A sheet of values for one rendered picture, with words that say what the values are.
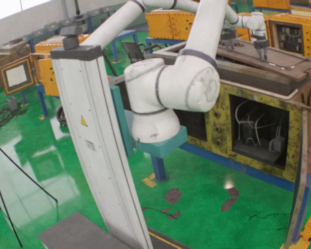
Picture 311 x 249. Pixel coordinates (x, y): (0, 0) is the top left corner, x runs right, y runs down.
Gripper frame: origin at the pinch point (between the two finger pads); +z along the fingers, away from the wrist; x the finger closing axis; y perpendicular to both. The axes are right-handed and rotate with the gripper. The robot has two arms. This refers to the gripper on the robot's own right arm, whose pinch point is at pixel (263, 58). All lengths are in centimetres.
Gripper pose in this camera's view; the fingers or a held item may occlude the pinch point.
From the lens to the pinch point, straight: 213.4
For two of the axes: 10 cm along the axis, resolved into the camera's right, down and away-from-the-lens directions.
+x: 8.7, -3.4, 3.5
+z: 1.8, 8.9, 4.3
